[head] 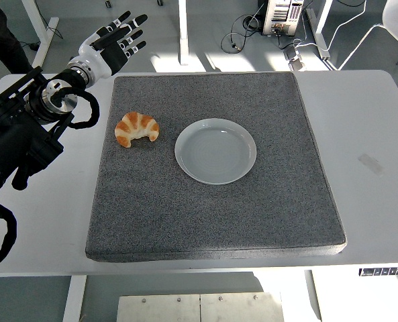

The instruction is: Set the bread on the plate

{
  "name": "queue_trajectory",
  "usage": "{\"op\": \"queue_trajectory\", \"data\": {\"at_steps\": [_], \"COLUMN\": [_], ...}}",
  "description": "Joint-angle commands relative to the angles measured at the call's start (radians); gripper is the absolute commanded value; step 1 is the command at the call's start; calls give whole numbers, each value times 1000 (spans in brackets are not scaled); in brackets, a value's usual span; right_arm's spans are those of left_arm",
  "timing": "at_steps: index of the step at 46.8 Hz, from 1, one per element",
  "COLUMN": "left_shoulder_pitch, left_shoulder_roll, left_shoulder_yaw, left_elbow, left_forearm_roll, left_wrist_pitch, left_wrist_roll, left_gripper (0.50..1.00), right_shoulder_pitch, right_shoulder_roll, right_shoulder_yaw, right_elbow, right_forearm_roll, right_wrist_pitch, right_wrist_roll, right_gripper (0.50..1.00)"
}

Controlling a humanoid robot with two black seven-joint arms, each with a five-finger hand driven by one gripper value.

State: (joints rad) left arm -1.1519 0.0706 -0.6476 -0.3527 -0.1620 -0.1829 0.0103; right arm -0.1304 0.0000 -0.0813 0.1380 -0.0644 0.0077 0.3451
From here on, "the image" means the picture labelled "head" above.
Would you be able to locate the grey power adapter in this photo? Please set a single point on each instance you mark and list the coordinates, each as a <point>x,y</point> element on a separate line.
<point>294,58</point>

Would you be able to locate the table height control panel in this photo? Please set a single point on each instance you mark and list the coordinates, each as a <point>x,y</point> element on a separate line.
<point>386,271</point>

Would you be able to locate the grey round plate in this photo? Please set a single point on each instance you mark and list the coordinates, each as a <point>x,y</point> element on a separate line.
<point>215,154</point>

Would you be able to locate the open computer tower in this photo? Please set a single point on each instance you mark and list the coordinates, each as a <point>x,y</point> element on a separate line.
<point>282,16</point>

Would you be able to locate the white desk leg with foot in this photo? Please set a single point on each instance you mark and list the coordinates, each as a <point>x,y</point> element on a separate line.
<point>184,33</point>
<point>46,37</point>
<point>319,40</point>

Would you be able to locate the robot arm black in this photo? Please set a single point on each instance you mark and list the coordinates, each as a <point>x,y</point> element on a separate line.
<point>17,134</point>

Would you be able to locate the grey speckled mat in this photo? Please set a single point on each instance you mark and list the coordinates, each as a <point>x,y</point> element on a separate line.
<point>202,218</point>

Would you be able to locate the person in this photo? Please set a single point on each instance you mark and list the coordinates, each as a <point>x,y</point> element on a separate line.
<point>0,40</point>

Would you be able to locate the white table leg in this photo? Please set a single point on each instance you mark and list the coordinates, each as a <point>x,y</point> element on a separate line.
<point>312,298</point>
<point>74,298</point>

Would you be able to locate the grey metal plate with screws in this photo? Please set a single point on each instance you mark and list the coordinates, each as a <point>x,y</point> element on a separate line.
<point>198,308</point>

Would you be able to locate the croissant bread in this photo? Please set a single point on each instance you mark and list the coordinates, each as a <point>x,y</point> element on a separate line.
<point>135,124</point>

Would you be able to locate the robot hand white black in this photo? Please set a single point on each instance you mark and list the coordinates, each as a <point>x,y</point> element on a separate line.
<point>98,55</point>

